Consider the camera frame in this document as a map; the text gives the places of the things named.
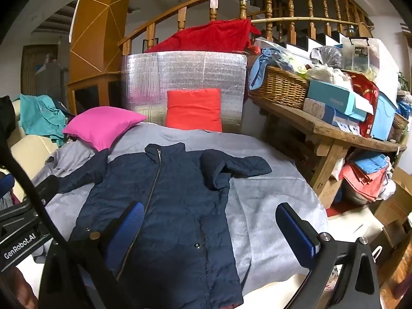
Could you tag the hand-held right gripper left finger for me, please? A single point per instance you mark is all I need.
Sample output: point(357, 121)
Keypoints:
point(128, 228)

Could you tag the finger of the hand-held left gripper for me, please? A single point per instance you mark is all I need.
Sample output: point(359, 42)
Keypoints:
point(48, 185)
point(6, 183)

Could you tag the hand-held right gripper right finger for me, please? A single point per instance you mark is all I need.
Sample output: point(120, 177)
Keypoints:
point(296, 231)

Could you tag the navy blue puffer jacket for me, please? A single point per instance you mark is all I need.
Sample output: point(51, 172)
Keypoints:
point(173, 206)

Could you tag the grey blanket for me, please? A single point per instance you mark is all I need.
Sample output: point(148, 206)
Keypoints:
point(264, 206)

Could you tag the teal garment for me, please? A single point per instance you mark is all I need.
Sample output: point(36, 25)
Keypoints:
point(41, 116)

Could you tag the black garment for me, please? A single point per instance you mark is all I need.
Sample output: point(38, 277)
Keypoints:
point(6, 112)

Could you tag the dark blue garment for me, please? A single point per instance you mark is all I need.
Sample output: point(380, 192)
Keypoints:
point(64, 107)

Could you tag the pink pillow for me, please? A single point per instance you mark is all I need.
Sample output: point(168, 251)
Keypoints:
point(103, 125)

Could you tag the coral folded cloth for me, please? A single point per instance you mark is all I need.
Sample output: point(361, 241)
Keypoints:
point(363, 183)

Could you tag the blue folded cloth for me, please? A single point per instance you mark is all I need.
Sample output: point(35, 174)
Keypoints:
point(370, 162)

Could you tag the brown cardboard box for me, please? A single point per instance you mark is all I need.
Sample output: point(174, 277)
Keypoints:
point(396, 202)

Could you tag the grey refrigerator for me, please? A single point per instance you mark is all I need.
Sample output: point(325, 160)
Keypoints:
point(51, 80)

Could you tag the wooden table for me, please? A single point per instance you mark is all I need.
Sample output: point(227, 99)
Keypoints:
point(334, 128)

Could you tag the white and blue box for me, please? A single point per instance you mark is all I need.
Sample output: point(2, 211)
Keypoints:
point(347, 124)

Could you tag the pale blue patterned box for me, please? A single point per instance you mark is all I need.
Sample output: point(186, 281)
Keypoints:
point(318, 109)

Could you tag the red pillow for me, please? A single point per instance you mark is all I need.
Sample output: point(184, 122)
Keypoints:
point(193, 109)

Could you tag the teal cardboard box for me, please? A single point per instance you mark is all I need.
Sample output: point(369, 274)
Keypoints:
point(334, 98)

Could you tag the blue plastic storage bin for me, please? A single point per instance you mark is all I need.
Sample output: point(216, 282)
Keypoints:
point(384, 119)

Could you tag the large wicker basket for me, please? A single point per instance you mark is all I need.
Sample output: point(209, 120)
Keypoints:
point(280, 87)

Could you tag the red gift bag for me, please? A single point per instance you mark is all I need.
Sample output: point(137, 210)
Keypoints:
point(367, 103)

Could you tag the small wicker basket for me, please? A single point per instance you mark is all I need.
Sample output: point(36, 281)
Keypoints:
point(400, 122)

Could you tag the wooden column with cabinet base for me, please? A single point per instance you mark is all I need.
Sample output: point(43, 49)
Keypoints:
point(96, 38)

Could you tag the white plastic bag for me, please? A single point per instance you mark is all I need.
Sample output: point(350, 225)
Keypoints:
point(325, 74)

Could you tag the silver foil insulation panel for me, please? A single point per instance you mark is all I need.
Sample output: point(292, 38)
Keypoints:
point(193, 70)

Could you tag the grey plastic bag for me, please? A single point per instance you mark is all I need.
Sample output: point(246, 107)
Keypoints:
point(326, 56)

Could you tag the clear plastic storage box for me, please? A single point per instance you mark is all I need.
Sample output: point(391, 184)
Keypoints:
point(367, 53)

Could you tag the red fleece blanket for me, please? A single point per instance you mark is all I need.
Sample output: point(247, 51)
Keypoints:
point(209, 37)

